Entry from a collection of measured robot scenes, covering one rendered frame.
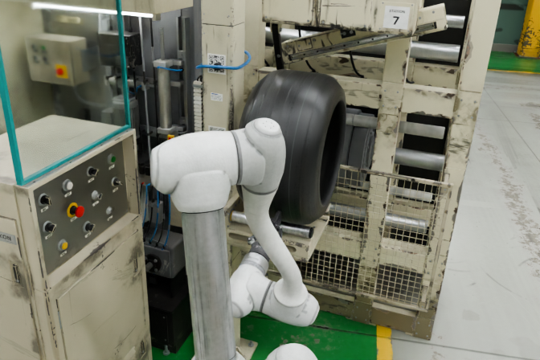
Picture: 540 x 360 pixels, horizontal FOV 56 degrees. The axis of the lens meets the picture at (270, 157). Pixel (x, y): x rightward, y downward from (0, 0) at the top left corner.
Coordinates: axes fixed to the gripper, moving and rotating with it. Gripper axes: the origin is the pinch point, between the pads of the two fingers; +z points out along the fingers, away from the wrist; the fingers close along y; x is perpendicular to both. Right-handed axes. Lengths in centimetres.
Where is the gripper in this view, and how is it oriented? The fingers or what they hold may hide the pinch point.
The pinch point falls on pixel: (276, 219)
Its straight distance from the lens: 185.9
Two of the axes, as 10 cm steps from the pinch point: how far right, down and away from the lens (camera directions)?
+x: 0.5, 8.0, 6.0
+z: 3.3, -5.8, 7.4
